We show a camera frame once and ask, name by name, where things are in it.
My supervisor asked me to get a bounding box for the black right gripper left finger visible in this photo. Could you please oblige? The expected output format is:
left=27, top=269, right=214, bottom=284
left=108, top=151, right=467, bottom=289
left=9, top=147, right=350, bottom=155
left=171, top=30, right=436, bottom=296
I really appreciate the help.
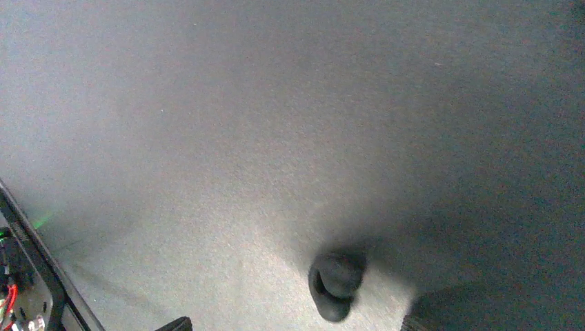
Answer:
left=156, top=317, right=193, bottom=331

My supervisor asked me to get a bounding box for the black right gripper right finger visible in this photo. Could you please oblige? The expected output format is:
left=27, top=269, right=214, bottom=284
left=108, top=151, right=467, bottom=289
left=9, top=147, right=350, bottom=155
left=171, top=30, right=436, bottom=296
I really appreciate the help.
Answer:
left=400, top=315, right=428, bottom=331

